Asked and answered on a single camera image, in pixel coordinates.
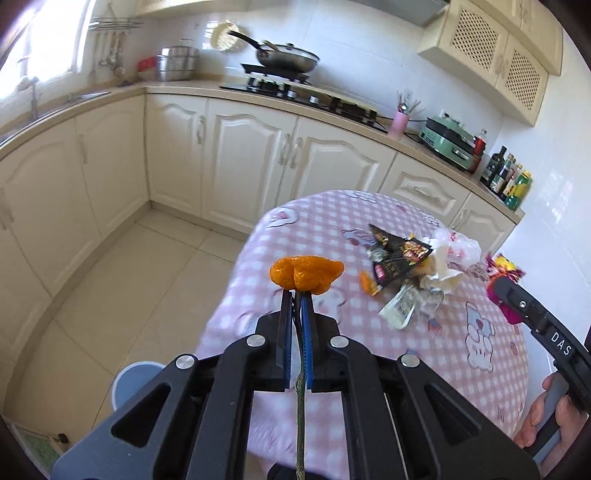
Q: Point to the hanging metal ladle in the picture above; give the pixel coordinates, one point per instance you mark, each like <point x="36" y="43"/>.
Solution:
<point x="119" y="69"/>

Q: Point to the straw woven tray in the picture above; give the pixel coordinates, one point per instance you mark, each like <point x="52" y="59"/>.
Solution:
<point x="221" y="39"/>

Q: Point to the black red snack wrapper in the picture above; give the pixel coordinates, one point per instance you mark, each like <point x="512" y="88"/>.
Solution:
<point x="397" y="270"/>

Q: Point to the small black object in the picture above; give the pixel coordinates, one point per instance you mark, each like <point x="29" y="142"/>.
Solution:
<point x="61" y="436"/>

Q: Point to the red soda bottle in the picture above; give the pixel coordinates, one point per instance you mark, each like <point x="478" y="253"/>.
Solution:
<point x="480" y="145"/>

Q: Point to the dark sauce bottle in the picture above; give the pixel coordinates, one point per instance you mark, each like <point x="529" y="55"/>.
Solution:
<point x="507" y="177"/>

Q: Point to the silver wrapper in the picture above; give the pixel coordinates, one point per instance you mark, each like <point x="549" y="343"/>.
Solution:
<point x="431" y="297"/>

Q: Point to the grey range hood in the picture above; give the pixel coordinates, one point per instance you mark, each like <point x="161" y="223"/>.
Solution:
<point x="415" y="9"/>

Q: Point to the green patterned floor mat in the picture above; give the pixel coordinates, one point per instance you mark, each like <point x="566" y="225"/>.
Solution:
<point x="32" y="445"/>

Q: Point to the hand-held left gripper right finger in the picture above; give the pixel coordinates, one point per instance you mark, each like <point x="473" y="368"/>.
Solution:
<point x="308" y="341"/>

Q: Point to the clear plastic bag red print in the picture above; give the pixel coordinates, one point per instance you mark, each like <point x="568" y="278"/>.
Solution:
<point x="464" y="247"/>

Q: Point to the small orange peel piece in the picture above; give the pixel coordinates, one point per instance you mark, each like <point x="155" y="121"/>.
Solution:
<point x="367" y="282"/>

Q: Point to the orange tangerine peel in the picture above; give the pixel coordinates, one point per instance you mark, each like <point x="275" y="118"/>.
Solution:
<point x="304" y="272"/>

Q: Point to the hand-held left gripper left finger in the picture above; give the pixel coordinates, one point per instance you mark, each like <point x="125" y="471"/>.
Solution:
<point x="287" y="332"/>

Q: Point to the green yellow bottle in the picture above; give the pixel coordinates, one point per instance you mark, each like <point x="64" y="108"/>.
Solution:
<point x="521" y="191"/>

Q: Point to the black wok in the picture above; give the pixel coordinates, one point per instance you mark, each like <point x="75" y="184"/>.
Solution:
<point x="281" y="67"/>

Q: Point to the pink utensil holder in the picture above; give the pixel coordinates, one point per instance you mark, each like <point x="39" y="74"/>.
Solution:
<point x="398" y="127"/>

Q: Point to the person's right hand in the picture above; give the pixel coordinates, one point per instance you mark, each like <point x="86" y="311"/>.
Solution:
<point x="535" y="415"/>

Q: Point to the bright window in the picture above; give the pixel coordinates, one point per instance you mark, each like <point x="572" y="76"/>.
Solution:
<point x="46" y="46"/>

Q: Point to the red cap sauce bottle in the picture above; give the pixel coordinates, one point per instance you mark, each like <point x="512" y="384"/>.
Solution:
<point x="514" y="183"/>

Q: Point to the black gas stove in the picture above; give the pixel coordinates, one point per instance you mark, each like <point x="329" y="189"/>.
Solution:
<point x="318" y="99"/>

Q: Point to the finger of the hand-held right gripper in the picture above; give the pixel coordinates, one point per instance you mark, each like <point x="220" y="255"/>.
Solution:
<point x="521" y="304"/>

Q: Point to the white sauce packet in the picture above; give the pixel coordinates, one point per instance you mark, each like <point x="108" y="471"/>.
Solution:
<point x="399" y="309"/>

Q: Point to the red container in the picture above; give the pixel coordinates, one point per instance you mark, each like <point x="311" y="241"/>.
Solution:
<point x="147" y="64"/>

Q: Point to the pink yellow snack packet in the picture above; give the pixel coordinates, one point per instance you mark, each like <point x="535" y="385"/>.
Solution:
<point x="505" y="268"/>

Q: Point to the green electric grill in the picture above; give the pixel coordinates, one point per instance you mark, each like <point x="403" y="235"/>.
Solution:
<point x="445" y="138"/>

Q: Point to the steel sink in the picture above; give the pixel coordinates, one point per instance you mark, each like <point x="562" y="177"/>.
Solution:
<point x="87" y="95"/>

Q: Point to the steel steamer pot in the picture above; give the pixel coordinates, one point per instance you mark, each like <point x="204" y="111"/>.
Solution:
<point x="178" y="64"/>

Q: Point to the cream lattice wall cabinet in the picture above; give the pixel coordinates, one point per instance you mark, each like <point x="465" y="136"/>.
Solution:
<point x="480" y="37"/>

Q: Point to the metal utensil rack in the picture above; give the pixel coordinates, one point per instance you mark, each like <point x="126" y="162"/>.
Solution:
<point x="115" y="22"/>

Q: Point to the glass wok lid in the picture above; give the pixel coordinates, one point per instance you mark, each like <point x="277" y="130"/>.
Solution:
<point x="295" y="53"/>

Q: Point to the pink checked tablecloth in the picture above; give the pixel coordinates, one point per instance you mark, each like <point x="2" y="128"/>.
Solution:
<point x="295" y="230"/>

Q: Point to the hanging metal spoon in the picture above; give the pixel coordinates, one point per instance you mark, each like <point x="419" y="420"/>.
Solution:
<point x="102" y="57"/>

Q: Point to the white tissue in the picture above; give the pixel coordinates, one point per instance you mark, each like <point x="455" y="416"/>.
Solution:
<point x="443" y="270"/>

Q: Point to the bundle of cutlery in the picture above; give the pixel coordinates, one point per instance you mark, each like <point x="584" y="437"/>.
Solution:
<point x="406" y="105"/>

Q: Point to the metal faucet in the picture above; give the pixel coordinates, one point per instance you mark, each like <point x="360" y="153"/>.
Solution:
<point x="33" y="99"/>

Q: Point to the cream base cabinets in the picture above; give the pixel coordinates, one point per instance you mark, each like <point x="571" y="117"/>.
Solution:
<point x="249" y="152"/>

